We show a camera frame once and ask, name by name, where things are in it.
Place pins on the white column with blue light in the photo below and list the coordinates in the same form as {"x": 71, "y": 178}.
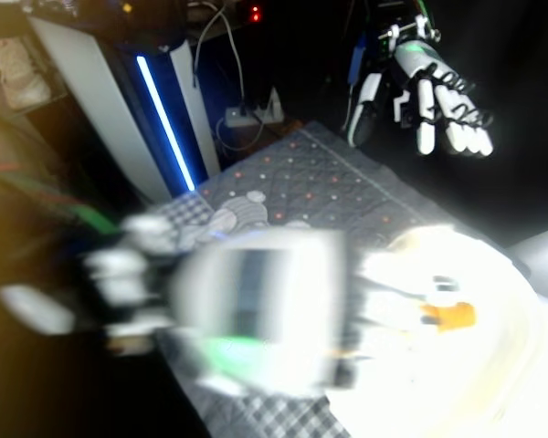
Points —
{"x": 119, "y": 114}

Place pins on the black device with red lights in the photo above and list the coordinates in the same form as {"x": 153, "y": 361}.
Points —
{"x": 255, "y": 11}

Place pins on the pale pink cloth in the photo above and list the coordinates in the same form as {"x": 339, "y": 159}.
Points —
{"x": 18, "y": 73}

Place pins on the white power strip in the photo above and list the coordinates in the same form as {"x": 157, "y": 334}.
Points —
{"x": 244, "y": 116}

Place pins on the orange small object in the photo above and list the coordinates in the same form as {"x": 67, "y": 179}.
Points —
{"x": 452, "y": 315}

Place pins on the white round plate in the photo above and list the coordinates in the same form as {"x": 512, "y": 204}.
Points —
{"x": 461, "y": 388}

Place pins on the grey quilt with printed bear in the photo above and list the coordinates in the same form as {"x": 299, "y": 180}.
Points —
{"x": 315, "y": 182}

